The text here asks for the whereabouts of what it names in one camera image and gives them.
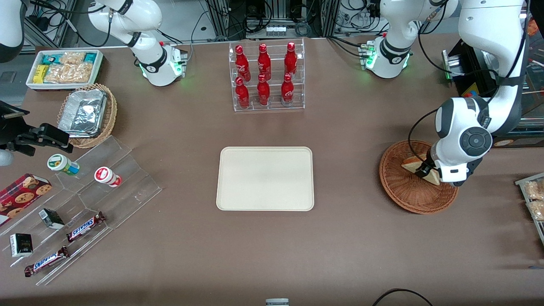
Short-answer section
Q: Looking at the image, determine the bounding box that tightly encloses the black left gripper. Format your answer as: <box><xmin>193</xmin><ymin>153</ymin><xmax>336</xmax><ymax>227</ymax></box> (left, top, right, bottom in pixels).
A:
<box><xmin>415</xmin><ymin>147</ymin><xmax>439</xmax><ymax>179</ymax></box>

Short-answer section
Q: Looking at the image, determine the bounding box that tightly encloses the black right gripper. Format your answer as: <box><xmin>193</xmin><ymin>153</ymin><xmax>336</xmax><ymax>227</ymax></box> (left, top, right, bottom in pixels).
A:
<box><xmin>0</xmin><ymin>100</ymin><xmax>74</xmax><ymax>156</ymax></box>

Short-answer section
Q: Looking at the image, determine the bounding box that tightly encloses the triangular sandwich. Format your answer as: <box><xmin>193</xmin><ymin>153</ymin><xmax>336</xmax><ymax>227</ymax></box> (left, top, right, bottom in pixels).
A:
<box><xmin>402</xmin><ymin>156</ymin><xmax>441</xmax><ymax>186</ymax></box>

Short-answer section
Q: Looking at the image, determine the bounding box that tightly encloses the brown wicker basket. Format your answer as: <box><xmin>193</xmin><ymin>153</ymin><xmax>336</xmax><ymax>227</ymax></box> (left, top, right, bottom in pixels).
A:
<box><xmin>379</xmin><ymin>140</ymin><xmax>460</xmax><ymax>214</ymax></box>

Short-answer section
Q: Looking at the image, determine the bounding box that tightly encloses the aluminium foil tray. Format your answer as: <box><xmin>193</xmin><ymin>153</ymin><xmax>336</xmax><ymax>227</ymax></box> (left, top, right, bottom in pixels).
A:
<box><xmin>58</xmin><ymin>89</ymin><xmax>108</xmax><ymax>139</ymax></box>

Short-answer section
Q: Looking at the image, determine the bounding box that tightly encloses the light wicker basket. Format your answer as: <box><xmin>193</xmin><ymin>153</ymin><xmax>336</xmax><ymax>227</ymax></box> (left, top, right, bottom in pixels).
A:
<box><xmin>57</xmin><ymin>83</ymin><xmax>118</xmax><ymax>149</ymax></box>

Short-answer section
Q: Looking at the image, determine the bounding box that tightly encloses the metal snack tray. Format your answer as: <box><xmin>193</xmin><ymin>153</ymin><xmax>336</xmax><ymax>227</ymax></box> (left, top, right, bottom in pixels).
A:
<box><xmin>515</xmin><ymin>172</ymin><xmax>544</xmax><ymax>246</ymax></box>

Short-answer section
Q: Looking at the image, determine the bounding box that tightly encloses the beige plastic tray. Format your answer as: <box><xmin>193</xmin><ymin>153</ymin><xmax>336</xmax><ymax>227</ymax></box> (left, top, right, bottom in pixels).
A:
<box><xmin>216</xmin><ymin>147</ymin><xmax>315</xmax><ymax>212</ymax></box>

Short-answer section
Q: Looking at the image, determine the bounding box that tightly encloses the green lid yogurt cup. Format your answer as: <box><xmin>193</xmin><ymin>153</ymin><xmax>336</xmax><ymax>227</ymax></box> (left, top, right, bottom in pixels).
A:
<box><xmin>47</xmin><ymin>154</ymin><xmax>80</xmax><ymax>176</ymax></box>

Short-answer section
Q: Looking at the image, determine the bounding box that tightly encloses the red tartan cookie box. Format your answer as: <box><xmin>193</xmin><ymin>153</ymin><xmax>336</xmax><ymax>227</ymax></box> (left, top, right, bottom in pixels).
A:
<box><xmin>0</xmin><ymin>173</ymin><xmax>53</xmax><ymax>227</ymax></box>

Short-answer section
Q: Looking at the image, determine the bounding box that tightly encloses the white plastic snack bin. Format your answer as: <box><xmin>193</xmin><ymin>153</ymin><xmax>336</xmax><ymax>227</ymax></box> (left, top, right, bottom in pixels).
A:
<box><xmin>25</xmin><ymin>49</ymin><xmax>105</xmax><ymax>91</ymax></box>

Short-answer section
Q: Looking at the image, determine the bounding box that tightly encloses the yellow snack packet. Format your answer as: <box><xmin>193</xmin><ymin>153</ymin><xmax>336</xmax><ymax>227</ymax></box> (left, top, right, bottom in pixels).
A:
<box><xmin>33</xmin><ymin>64</ymin><xmax>50</xmax><ymax>84</ymax></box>

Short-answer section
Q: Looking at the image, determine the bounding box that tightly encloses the red lid yogurt cup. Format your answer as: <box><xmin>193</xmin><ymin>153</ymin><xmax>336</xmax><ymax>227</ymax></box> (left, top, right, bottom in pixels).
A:
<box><xmin>94</xmin><ymin>167</ymin><xmax>122</xmax><ymax>188</ymax></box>

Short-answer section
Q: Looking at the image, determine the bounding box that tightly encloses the clear bag of crackers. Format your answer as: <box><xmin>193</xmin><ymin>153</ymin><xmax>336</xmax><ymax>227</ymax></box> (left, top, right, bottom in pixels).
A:
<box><xmin>524</xmin><ymin>180</ymin><xmax>544</xmax><ymax>201</ymax></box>
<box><xmin>44</xmin><ymin>63</ymin><xmax>94</xmax><ymax>84</ymax></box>
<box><xmin>59</xmin><ymin>51</ymin><xmax>86</xmax><ymax>66</ymax></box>
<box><xmin>527</xmin><ymin>201</ymin><xmax>544</xmax><ymax>221</ymax></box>

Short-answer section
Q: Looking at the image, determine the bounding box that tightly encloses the small black carton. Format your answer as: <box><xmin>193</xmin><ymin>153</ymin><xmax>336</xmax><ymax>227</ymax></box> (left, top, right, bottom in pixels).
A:
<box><xmin>38</xmin><ymin>208</ymin><xmax>65</xmax><ymax>230</ymax></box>
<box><xmin>9</xmin><ymin>233</ymin><xmax>34</xmax><ymax>258</ymax></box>

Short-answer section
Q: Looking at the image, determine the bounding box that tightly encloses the Snickers chocolate bar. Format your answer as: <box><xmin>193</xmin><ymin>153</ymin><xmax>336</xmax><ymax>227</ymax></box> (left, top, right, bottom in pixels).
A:
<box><xmin>24</xmin><ymin>246</ymin><xmax>71</xmax><ymax>278</ymax></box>
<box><xmin>66</xmin><ymin>211</ymin><xmax>106</xmax><ymax>243</ymax></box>

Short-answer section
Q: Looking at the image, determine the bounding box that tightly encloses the clear acrylic stepped shelf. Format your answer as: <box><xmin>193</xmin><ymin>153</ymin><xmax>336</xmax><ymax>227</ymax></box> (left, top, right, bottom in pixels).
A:
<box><xmin>0</xmin><ymin>135</ymin><xmax>163</xmax><ymax>286</ymax></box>

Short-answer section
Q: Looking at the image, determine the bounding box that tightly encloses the black countertop appliance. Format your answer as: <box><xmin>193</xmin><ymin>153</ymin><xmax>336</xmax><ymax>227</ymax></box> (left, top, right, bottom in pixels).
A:
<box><xmin>442</xmin><ymin>8</ymin><xmax>544</xmax><ymax>149</ymax></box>

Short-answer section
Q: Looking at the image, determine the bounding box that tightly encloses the red cola bottle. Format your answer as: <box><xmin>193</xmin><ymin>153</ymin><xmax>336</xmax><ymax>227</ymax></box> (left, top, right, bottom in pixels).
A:
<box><xmin>258</xmin><ymin>43</ymin><xmax>272</xmax><ymax>81</ymax></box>
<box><xmin>281</xmin><ymin>73</ymin><xmax>295</xmax><ymax>105</ymax></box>
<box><xmin>284</xmin><ymin>42</ymin><xmax>298</xmax><ymax>78</ymax></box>
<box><xmin>235</xmin><ymin>45</ymin><xmax>250</xmax><ymax>82</ymax></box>
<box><xmin>235</xmin><ymin>77</ymin><xmax>250</xmax><ymax>109</ymax></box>
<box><xmin>257</xmin><ymin>74</ymin><xmax>271</xmax><ymax>106</ymax></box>

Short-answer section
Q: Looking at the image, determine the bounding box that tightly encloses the clear acrylic bottle rack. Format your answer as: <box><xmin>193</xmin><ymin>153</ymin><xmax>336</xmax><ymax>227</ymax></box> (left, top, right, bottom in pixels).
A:
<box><xmin>229</xmin><ymin>38</ymin><xmax>306</xmax><ymax>112</ymax></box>

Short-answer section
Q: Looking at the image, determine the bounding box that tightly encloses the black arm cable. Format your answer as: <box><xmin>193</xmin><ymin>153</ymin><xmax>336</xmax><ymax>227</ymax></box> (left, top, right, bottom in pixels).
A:
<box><xmin>407</xmin><ymin>8</ymin><xmax>527</xmax><ymax>164</ymax></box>

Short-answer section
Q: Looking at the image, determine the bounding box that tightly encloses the black floor cable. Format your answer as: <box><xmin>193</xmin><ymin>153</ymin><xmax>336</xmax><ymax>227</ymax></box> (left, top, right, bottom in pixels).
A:
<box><xmin>372</xmin><ymin>289</ymin><xmax>434</xmax><ymax>306</ymax></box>

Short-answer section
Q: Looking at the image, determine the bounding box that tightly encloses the aluminium frame rack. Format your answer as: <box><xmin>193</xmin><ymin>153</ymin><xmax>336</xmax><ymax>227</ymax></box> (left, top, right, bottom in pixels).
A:
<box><xmin>206</xmin><ymin>0</ymin><xmax>340</xmax><ymax>40</ymax></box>

